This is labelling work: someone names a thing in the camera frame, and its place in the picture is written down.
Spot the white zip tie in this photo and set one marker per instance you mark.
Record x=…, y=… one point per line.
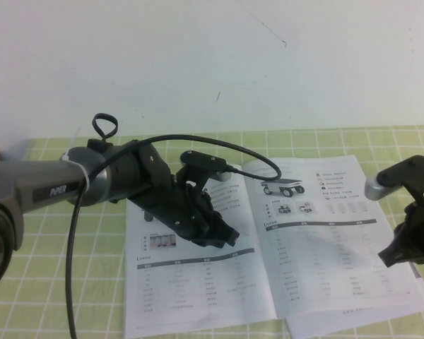
x=81, y=169

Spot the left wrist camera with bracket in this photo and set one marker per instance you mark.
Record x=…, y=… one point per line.
x=205, y=160

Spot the white product booklet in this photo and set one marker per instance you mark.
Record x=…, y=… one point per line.
x=304, y=265

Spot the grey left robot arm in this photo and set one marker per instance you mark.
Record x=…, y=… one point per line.
x=32, y=190

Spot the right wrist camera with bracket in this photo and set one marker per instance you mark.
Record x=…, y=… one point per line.
x=378, y=189

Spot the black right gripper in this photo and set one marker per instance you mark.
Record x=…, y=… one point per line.
x=418, y=233

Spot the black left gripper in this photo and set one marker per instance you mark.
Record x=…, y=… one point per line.
x=183, y=215

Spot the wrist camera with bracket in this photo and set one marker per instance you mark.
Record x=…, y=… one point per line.
x=205, y=160
x=378, y=189

